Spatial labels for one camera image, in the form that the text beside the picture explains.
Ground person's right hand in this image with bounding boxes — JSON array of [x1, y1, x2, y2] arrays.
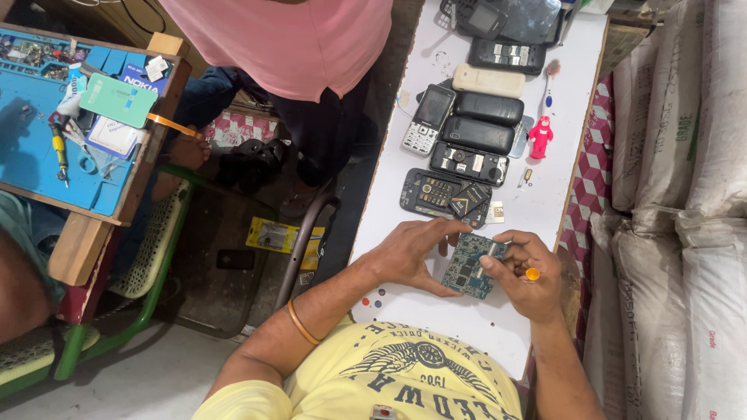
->
[[479, 229, 565, 326]]

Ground person's left hand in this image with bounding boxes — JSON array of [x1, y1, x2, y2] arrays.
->
[[372, 219, 474, 299]]

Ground blue phone circuit board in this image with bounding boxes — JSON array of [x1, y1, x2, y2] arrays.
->
[[440, 233, 509, 301]]

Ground black phone battery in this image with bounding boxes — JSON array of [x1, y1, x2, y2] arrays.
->
[[448, 182, 490, 219]]

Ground white work table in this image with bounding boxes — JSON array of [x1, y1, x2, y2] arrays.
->
[[349, 0, 610, 381]]

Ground brown metal chair tube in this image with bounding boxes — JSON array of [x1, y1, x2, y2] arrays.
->
[[273, 193, 342, 313]]

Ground black phone with open back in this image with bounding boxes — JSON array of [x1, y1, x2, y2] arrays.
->
[[429, 142, 510, 188]]

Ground copper bangle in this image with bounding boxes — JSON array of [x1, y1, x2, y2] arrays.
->
[[287, 298, 323, 346]]

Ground yellow printed t-shirt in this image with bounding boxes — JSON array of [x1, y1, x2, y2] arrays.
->
[[191, 318, 524, 420]]

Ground yellow packet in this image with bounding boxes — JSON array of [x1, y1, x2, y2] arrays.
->
[[245, 216, 326, 271]]

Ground red and white chequered cloth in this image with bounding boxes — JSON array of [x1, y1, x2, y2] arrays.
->
[[557, 73, 616, 362]]

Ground silver keypad phone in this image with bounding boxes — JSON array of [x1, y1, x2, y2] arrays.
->
[[402, 84, 457, 157]]

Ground black phone back cover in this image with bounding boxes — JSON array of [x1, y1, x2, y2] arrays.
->
[[453, 91, 525, 127], [441, 115, 516, 156]]

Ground silver metal plate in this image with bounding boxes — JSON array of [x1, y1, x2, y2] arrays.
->
[[508, 115, 535, 159]]

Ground red figurine brush holder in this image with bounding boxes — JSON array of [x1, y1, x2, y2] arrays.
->
[[528, 115, 554, 160]]

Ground black phone on floor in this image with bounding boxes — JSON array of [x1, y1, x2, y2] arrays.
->
[[216, 249, 256, 271]]

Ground stack of white sacks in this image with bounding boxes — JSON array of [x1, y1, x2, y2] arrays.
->
[[584, 0, 747, 420]]

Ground black sandals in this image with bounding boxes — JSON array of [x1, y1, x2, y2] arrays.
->
[[215, 138, 289, 194]]

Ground cream phone back cover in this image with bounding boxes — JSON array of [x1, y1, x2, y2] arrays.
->
[[452, 63, 526, 99]]

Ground white and blue toothbrush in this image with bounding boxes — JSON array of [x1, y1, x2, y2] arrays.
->
[[542, 59, 561, 118]]

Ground black phone with exposed slots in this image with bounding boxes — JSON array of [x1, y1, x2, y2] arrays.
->
[[468, 37, 547, 76]]

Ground black phone with small screen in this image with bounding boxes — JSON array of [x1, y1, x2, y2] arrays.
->
[[455, 0, 509, 40]]

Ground green mesh chair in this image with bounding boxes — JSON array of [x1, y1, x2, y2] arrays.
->
[[0, 164, 278, 400]]

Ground dark glass screen panel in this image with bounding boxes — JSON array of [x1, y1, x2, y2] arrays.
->
[[501, 0, 566, 46]]

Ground wooden worktable with blue mat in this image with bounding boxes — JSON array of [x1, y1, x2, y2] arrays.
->
[[0, 22, 193, 287]]

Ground black phone keypad frame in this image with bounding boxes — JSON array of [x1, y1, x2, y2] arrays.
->
[[400, 168, 493, 229]]

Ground orange strap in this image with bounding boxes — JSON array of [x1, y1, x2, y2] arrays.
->
[[146, 112, 204, 141]]

